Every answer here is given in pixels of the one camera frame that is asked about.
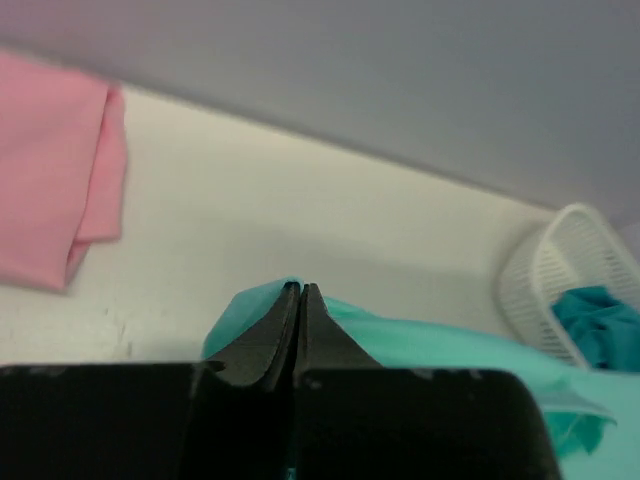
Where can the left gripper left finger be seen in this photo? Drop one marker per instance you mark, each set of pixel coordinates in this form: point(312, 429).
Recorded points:
point(251, 342)

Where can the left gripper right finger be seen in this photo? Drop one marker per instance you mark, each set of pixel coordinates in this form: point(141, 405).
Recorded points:
point(321, 342)

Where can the dark teal t shirt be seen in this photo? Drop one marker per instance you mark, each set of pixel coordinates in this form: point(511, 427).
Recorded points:
point(604, 329)

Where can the folded pink t shirt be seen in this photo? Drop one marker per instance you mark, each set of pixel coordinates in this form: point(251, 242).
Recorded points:
point(63, 165)

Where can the mint green t shirt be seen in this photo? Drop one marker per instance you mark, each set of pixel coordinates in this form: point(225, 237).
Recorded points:
point(447, 403)

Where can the white perforated plastic basket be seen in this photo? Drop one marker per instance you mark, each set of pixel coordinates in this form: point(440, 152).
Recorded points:
point(578, 248)

